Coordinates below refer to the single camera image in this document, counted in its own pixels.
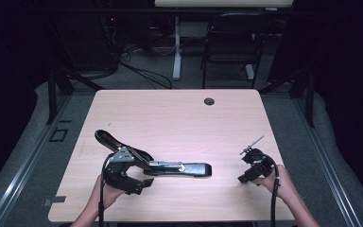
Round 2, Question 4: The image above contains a person's right hand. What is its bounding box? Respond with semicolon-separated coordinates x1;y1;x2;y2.
251;164;298;203

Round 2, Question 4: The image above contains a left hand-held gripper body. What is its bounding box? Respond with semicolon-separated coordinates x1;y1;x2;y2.
100;146;140;191

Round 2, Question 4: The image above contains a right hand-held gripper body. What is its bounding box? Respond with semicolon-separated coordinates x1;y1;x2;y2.
239;135;280;183

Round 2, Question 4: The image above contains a person's left hand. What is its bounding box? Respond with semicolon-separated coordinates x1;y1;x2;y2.
86;174;128;212

